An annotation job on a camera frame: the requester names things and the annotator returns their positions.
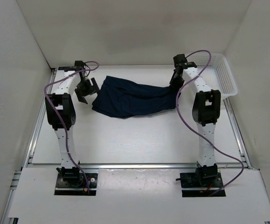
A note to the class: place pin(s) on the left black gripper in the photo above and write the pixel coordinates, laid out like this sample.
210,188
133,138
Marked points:
92,89

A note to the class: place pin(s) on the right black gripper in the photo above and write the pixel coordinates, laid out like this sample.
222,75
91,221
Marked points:
174,84

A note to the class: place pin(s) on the navy blue shorts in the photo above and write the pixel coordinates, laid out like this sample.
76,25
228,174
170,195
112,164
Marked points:
121,98

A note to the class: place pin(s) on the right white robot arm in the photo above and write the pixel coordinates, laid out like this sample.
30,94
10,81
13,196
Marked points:
205,112

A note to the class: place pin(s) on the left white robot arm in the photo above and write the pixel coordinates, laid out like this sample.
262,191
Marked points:
61,115

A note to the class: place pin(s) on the blue label sticker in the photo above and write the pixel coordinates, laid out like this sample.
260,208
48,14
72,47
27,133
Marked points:
69,68

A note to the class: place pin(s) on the white plastic basket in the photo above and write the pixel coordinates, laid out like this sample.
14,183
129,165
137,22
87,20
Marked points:
215,72

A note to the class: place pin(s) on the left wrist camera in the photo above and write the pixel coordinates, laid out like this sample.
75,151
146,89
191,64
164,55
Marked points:
79,65

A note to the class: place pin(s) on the aluminium left rail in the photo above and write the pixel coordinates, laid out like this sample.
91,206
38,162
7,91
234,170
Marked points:
19,156

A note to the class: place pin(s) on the aluminium rail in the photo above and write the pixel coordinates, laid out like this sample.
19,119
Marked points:
19,156
137,165
237,133

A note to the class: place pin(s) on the aluminium right rail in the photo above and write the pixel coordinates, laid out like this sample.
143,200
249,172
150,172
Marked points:
237,133

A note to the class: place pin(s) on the aluminium front rail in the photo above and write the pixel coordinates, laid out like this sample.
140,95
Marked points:
137,165

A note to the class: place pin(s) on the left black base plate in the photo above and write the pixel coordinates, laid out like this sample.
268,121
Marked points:
73,183

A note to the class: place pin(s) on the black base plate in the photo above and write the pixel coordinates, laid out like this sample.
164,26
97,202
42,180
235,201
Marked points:
73,183
190,186

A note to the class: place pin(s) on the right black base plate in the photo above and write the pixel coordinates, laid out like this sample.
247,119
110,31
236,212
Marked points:
190,186

